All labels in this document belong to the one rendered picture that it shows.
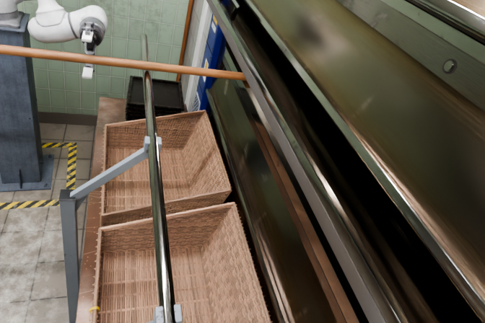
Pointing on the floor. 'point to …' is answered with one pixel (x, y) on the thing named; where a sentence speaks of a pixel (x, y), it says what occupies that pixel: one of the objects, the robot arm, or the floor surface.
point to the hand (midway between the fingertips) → (86, 58)
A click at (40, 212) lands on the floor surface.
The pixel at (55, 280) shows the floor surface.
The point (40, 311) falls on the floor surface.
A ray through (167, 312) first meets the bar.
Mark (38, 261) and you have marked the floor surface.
